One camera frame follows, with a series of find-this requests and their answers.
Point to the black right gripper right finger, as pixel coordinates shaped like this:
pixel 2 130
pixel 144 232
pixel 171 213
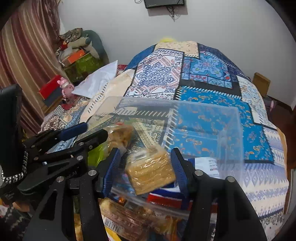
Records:
pixel 236 217

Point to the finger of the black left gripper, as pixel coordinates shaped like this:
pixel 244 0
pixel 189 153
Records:
pixel 47 139
pixel 40 158

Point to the small wall monitor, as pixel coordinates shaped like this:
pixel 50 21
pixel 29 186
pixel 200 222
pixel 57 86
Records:
pixel 160 3

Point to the white pillow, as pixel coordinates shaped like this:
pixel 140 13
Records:
pixel 96 81

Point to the red gift box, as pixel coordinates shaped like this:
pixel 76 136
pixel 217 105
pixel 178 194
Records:
pixel 51 92

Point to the cardboard box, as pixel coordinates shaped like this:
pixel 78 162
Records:
pixel 262 83

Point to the pink plush toy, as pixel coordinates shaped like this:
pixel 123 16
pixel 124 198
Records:
pixel 67 89

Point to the cluttered pile of belongings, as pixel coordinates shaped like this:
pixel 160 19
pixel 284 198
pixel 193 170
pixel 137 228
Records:
pixel 81 52

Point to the brick-pattern cookie sleeve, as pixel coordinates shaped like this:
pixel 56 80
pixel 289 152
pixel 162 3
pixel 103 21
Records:
pixel 134 222

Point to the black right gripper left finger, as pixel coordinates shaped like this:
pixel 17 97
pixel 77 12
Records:
pixel 54 217

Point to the yellow plush object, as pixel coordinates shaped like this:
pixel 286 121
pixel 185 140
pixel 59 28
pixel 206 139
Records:
pixel 167 40

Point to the striped red beige curtain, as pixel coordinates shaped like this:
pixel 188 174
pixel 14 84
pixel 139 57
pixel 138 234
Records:
pixel 29 40

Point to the clear plastic storage bin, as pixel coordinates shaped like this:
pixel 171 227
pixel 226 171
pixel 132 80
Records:
pixel 209 136

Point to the green-edged fried snack bag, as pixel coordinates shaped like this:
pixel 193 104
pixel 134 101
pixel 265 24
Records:
pixel 119 136

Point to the clear cracker pack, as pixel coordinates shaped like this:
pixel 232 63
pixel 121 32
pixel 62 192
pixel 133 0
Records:
pixel 149 169

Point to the blue white red snack bag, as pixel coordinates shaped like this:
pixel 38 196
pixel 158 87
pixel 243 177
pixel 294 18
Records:
pixel 170 197

